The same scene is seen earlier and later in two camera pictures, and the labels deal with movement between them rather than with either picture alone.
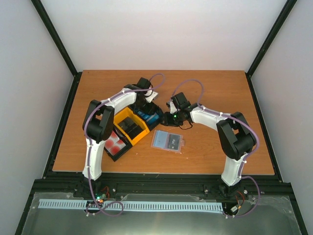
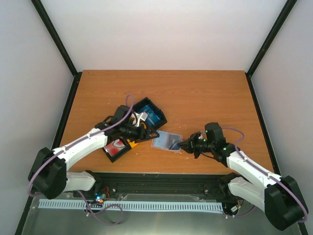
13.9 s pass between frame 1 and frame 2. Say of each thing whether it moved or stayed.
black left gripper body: moved
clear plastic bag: stayed
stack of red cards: stayed
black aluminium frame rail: stayed
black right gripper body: moved
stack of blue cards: stayed
